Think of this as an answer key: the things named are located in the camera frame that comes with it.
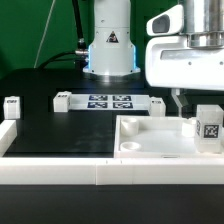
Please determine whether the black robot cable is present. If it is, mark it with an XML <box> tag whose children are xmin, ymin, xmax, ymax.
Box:
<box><xmin>37</xmin><ymin>0</ymin><xmax>90</xmax><ymax>70</ymax></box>

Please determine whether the thin white cable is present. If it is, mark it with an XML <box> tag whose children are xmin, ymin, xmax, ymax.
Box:
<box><xmin>33</xmin><ymin>0</ymin><xmax>57</xmax><ymax>69</ymax></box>

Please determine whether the white marker plate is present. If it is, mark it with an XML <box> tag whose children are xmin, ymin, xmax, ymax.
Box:
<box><xmin>70</xmin><ymin>94</ymin><xmax>150</xmax><ymax>111</ymax></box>

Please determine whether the white U-shaped obstacle fence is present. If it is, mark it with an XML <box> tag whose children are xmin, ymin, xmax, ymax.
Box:
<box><xmin>0</xmin><ymin>120</ymin><xmax>224</xmax><ymax>185</ymax></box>

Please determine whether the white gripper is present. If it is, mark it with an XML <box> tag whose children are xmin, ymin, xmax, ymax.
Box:
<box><xmin>145</xmin><ymin>3</ymin><xmax>224</xmax><ymax>117</ymax></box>

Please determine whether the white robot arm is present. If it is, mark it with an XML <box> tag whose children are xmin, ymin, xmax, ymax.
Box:
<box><xmin>83</xmin><ymin>0</ymin><xmax>224</xmax><ymax>95</ymax></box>

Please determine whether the white square table top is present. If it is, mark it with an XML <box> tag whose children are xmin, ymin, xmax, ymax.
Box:
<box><xmin>114</xmin><ymin>115</ymin><xmax>224</xmax><ymax>158</ymax></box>

